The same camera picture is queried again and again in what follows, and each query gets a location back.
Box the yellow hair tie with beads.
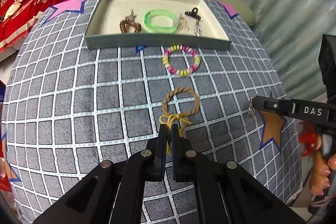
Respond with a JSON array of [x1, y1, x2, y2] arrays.
[[158, 113, 193, 156]]

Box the small silver crystal earring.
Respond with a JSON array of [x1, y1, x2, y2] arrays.
[[248, 96, 255, 119]]

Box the green translucent bangle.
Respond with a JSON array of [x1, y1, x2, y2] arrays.
[[143, 9, 178, 34]]

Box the beige jewelry tray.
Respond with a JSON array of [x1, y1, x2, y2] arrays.
[[84, 0, 231, 51]]

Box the right hand with pink nails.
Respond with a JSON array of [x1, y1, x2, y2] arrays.
[[309, 134, 336, 196]]

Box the grey checkered tablecloth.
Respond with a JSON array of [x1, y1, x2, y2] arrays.
[[2, 0, 302, 223]]

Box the pale green curtain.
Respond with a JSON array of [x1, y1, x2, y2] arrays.
[[242, 0, 335, 100]]

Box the black hair claw clip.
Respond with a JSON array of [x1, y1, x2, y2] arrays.
[[185, 7, 201, 20]]

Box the tan braided rope bracelet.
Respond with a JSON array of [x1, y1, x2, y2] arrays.
[[161, 86, 201, 119]]

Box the pink yellow beaded bracelet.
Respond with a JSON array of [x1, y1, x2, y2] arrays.
[[162, 44, 202, 77]]

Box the brown beaded bracelet with charm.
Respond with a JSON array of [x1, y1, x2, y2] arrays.
[[119, 9, 142, 34]]

